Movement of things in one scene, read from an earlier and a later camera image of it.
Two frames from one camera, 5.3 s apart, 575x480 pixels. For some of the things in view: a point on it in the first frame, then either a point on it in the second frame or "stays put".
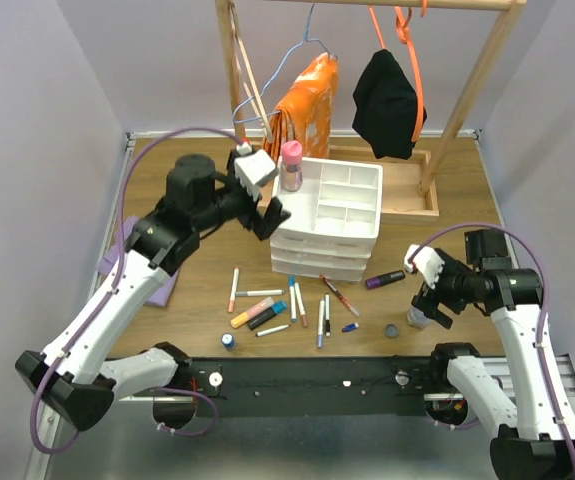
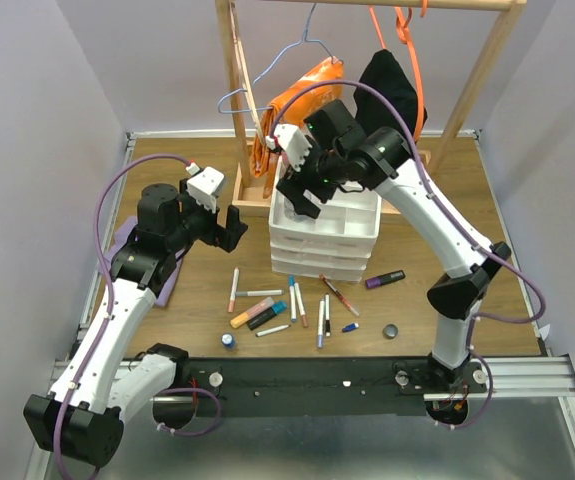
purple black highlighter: [384, 279] stays put
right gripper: [427, 300] to [289, 190]
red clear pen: [339, 295] stays put
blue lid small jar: [228, 341] stays put
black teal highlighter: [278, 307] stays put
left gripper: [265, 225] to [225, 237]
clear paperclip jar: [417, 319] to [292, 214]
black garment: [386, 107] stays put
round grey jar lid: [391, 331] stays put
